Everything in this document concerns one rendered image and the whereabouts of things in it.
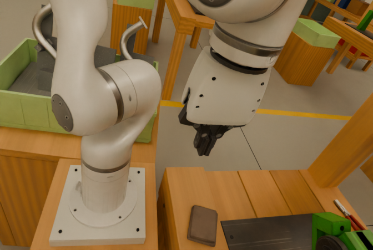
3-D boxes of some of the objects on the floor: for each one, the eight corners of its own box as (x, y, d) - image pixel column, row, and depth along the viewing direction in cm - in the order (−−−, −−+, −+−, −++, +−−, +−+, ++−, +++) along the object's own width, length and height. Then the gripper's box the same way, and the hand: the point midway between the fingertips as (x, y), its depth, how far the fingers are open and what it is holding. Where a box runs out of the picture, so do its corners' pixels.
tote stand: (2, 245, 132) (-44, 142, 85) (43, 167, 173) (27, 67, 126) (131, 254, 144) (155, 168, 96) (141, 179, 185) (161, 92, 137)
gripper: (191, 55, 25) (159, 168, 36) (310, 70, 30) (249, 167, 41) (178, 25, 31) (154, 132, 42) (280, 42, 35) (233, 134, 46)
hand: (204, 141), depth 40 cm, fingers closed
